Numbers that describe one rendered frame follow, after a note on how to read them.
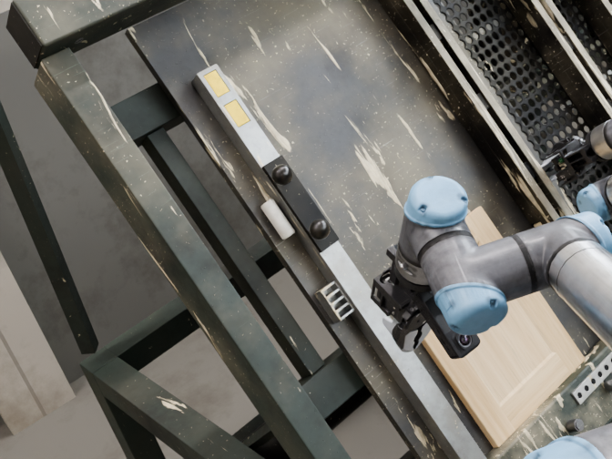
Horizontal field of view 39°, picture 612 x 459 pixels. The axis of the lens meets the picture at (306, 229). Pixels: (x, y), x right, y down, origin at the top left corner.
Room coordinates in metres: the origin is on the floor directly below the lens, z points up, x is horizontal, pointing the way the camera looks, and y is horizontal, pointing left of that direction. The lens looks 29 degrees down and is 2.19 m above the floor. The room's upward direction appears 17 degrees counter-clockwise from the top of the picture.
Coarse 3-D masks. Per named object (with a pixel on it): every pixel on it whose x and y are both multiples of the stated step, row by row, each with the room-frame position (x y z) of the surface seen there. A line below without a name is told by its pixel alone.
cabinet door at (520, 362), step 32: (480, 224) 1.58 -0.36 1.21; (512, 320) 1.45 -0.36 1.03; (544, 320) 1.46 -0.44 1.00; (480, 352) 1.38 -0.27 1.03; (512, 352) 1.40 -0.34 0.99; (544, 352) 1.41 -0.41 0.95; (576, 352) 1.43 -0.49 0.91; (480, 384) 1.33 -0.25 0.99; (512, 384) 1.35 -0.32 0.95; (544, 384) 1.36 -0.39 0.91; (480, 416) 1.29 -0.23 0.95; (512, 416) 1.30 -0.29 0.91
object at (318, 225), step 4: (316, 220) 1.36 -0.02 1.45; (320, 220) 1.35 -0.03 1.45; (324, 220) 1.36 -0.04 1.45; (312, 224) 1.35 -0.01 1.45; (316, 224) 1.35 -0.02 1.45; (320, 224) 1.35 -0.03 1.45; (324, 224) 1.35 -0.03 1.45; (328, 224) 1.35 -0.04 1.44; (312, 228) 1.35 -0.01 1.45; (316, 228) 1.34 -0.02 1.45; (320, 228) 1.34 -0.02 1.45; (324, 228) 1.34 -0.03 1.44; (328, 228) 1.35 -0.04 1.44; (312, 232) 1.34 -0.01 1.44; (316, 232) 1.34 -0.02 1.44; (320, 232) 1.34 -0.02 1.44; (324, 232) 1.34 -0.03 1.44; (328, 232) 1.34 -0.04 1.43; (312, 236) 1.35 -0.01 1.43; (316, 236) 1.34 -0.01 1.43; (320, 236) 1.34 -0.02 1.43; (324, 236) 1.34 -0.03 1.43
